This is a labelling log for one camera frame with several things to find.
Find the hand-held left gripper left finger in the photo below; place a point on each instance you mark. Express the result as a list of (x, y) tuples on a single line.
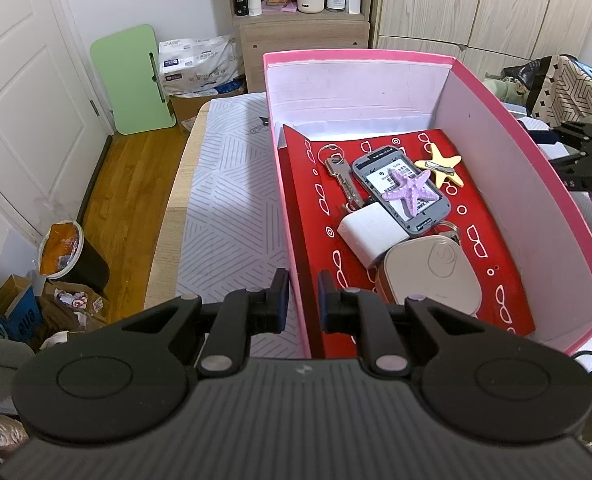
[(283, 305)]

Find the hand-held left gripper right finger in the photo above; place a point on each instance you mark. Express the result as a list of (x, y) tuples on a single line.
[(324, 305)]

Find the white charger adapter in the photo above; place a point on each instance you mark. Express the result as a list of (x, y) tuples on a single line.
[(370, 232)]

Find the rounded metal tin can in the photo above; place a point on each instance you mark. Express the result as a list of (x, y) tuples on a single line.
[(435, 275)]

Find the purple starfish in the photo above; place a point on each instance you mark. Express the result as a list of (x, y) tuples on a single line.
[(408, 192)]

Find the grey pocket device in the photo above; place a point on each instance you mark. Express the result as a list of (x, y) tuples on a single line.
[(370, 170)]

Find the yellow starfish hair clip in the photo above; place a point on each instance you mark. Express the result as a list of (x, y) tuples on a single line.
[(448, 177)]

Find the pink cardboard box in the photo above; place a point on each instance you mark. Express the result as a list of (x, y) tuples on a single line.
[(355, 90)]

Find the black and beige patterned bag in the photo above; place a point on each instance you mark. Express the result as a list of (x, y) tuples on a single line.
[(575, 85)]

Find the red patterned card liner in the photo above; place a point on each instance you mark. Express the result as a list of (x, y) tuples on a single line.
[(306, 220)]

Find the pale green cloth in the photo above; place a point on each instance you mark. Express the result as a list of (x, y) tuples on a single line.
[(503, 91)]

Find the white patterned tablecloth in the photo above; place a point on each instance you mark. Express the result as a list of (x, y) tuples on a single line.
[(236, 200)]

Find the wooden wardrobe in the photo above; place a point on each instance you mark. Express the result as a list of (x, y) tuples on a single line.
[(475, 5)]

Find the black trash bin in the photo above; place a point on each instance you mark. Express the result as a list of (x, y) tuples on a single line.
[(76, 260)]

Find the brown cardboard box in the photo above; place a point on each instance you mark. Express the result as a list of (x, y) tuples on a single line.
[(196, 107)]

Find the white plastic tissue package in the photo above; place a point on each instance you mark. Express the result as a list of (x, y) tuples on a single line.
[(201, 65)]

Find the blue printed cardboard box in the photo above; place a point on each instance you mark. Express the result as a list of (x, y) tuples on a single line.
[(18, 310)]

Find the wooden shelf cabinet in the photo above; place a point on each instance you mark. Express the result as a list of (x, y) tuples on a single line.
[(301, 35)]

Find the green folding board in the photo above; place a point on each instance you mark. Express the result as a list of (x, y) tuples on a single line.
[(131, 80)]

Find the black bottle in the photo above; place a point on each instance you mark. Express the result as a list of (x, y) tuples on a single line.
[(241, 2)]

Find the white door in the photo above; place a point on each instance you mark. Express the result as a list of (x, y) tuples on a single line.
[(26, 85)]

